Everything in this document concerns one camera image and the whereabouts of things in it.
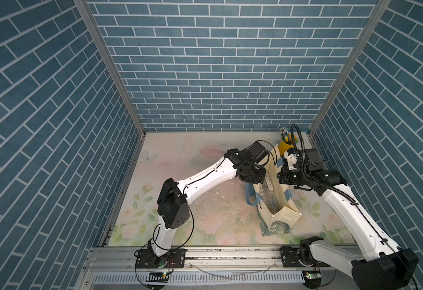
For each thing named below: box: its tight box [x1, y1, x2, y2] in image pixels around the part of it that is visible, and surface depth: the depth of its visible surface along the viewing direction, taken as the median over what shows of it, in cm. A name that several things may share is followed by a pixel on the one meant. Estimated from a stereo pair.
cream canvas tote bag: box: [245, 143, 303, 237], surface depth 80 cm
